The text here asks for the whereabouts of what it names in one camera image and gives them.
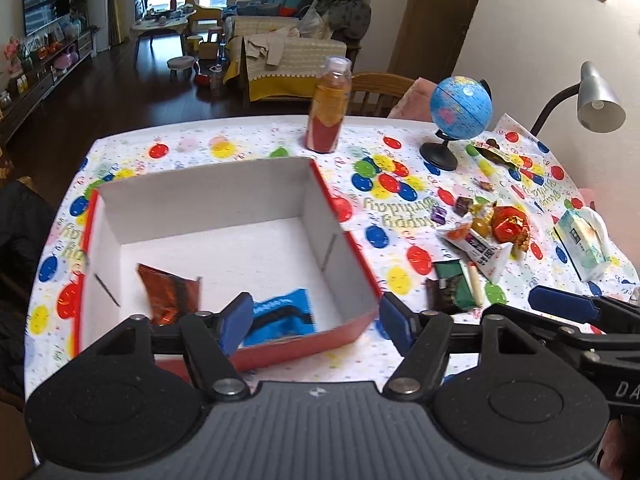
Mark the small pink wrapped candy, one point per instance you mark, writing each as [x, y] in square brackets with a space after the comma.
[485, 185]

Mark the green snack packet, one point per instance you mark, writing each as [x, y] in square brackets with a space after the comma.
[449, 292]

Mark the orange juice bottle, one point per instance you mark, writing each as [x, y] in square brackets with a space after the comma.
[329, 105]

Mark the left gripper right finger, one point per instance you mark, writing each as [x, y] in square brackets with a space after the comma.
[422, 339]

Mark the red white cardboard box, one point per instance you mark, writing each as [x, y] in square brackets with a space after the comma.
[265, 226]

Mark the black jacket on chair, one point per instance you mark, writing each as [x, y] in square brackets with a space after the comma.
[26, 220]

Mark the yellow jelly cup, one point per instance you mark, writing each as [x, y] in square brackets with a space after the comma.
[481, 224]

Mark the red fried snack bag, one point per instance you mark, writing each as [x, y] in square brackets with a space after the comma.
[510, 225]

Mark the coffee table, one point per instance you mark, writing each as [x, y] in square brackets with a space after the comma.
[175, 23]

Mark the dark brown candy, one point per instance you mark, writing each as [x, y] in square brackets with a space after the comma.
[463, 205]

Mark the cream stick snack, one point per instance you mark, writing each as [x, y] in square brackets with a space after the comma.
[476, 285]

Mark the tv cabinet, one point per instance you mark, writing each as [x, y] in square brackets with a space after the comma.
[38, 84]

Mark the tissue pack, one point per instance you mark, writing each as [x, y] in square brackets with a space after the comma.
[584, 235]

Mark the dark snack wrapper near globe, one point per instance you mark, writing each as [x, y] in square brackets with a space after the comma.
[494, 157]

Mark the white noodle snack packet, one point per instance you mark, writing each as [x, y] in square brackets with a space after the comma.
[486, 253]

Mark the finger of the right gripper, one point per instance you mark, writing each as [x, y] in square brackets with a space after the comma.
[575, 304]
[565, 338]

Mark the balloon birthday tablecloth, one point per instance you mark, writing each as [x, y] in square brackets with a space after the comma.
[383, 191]

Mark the brown foil snack packet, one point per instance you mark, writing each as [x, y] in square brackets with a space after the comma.
[170, 296]

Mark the small blue globe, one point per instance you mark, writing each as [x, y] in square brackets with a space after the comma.
[461, 108]

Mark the person's right hand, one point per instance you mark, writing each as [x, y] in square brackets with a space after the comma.
[618, 455]

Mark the grey desk lamp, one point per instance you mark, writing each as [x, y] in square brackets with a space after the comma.
[598, 108]

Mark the purple candy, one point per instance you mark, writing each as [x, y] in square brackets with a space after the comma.
[438, 215]

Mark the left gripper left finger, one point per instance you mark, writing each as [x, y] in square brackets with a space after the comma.
[210, 340]

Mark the wooden chair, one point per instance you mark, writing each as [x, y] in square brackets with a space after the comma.
[376, 94]

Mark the small round stool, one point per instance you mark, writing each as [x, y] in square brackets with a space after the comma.
[181, 65]

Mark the blue snack packet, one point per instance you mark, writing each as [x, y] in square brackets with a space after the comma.
[281, 317]

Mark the sofa with yellow cover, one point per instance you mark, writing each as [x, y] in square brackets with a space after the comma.
[276, 48]

